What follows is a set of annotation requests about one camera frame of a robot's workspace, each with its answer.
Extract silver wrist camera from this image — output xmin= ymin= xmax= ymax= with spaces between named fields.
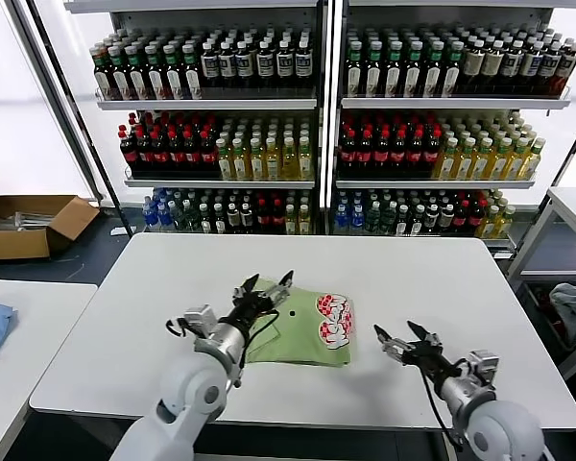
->
xmin=463 ymin=350 xmax=501 ymax=385
xmin=182 ymin=303 xmax=218 ymax=337

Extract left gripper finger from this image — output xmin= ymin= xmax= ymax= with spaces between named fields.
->
xmin=232 ymin=274 xmax=260 ymax=304
xmin=263 ymin=269 xmax=295 ymax=306

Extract green-cap dark tea bottle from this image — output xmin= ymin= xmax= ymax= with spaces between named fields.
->
xmin=145 ymin=45 xmax=169 ymax=102
xmin=382 ymin=41 xmax=404 ymax=100
xmin=363 ymin=41 xmax=384 ymax=100
xmin=126 ymin=46 xmax=152 ymax=102
xmin=93 ymin=45 xmax=117 ymax=102
xmin=345 ymin=41 xmax=365 ymax=100
xmin=109 ymin=46 xmax=133 ymax=102
xmin=441 ymin=41 xmax=465 ymax=100
xmin=181 ymin=44 xmax=204 ymax=102
xmin=421 ymin=41 xmax=445 ymax=100
xmin=402 ymin=41 xmax=425 ymax=100
xmin=164 ymin=45 xmax=187 ymax=102

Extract white vertical shelf post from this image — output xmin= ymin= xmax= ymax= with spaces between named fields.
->
xmin=318 ymin=0 xmax=346 ymax=212

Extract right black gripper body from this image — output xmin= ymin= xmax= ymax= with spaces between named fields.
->
xmin=402 ymin=344 xmax=460 ymax=386

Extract white metal frame table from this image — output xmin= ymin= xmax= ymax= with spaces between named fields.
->
xmin=505 ymin=186 xmax=576 ymax=380

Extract beige-label dark drink bottle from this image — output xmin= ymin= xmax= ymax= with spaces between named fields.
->
xmin=461 ymin=40 xmax=486 ymax=97
xmin=478 ymin=40 xmax=505 ymax=97

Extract white-label dark drink bottle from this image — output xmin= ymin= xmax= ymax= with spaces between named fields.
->
xmin=255 ymin=40 xmax=275 ymax=97
xmin=275 ymin=40 xmax=296 ymax=97
xmin=553 ymin=42 xmax=576 ymax=97
xmin=497 ymin=40 xmax=525 ymax=97
xmin=218 ymin=41 xmax=237 ymax=97
xmin=536 ymin=41 xmax=564 ymax=97
xmin=516 ymin=41 xmax=545 ymax=97
xmin=294 ymin=40 xmax=314 ymax=97
xmin=234 ymin=40 xmax=254 ymax=97
xmin=200 ymin=41 xmax=220 ymax=97

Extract wide grey diagonal pole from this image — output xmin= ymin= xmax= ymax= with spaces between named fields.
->
xmin=2 ymin=0 xmax=105 ymax=203

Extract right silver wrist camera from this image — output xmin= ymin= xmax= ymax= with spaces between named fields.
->
xmin=463 ymin=350 xmax=501 ymax=385

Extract open brown cardboard box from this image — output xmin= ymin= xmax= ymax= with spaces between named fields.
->
xmin=0 ymin=184 xmax=101 ymax=261

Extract thin black diagonal pole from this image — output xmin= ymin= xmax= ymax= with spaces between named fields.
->
xmin=27 ymin=0 xmax=133 ymax=237

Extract red plastic basket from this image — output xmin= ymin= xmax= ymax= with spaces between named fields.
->
xmin=531 ymin=285 xmax=574 ymax=354

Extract grey crumpled cloth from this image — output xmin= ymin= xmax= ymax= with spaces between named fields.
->
xmin=548 ymin=282 xmax=576 ymax=350

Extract black hooked wrist cable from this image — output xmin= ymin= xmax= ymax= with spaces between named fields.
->
xmin=165 ymin=316 xmax=188 ymax=340

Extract bagged metal parts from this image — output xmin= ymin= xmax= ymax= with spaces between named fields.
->
xmin=0 ymin=210 xmax=58 ymax=232

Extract grey metal shelving unit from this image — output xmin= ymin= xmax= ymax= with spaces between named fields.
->
xmin=332 ymin=0 xmax=572 ymax=251
xmin=64 ymin=0 xmax=327 ymax=236

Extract light green printed t-shirt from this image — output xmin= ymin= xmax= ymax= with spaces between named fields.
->
xmin=239 ymin=274 xmax=357 ymax=370

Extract small red-cap cola bottle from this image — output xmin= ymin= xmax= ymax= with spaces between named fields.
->
xmin=467 ymin=200 xmax=488 ymax=237
xmin=253 ymin=200 xmax=271 ymax=235
xmin=269 ymin=200 xmax=286 ymax=235
xmin=451 ymin=200 xmax=469 ymax=236

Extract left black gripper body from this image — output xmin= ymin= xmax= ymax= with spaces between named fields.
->
xmin=228 ymin=293 xmax=279 ymax=330

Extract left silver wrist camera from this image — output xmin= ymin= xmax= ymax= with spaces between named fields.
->
xmin=182 ymin=303 xmax=218 ymax=337

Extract green soda bottle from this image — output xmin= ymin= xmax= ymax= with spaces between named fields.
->
xmin=184 ymin=200 xmax=201 ymax=232
xmin=365 ymin=201 xmax=382 ymax=236
xmin=169 ymin=201 xmax=187 ymax=231
xmin=380 ymin=201 xmax=396 ymax=236

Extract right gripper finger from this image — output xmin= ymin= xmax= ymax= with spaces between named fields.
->
xmin=406 ymin=320 xmax=444 ymax=348
xmin=373 ymin=324 xmax=415 ymax=364

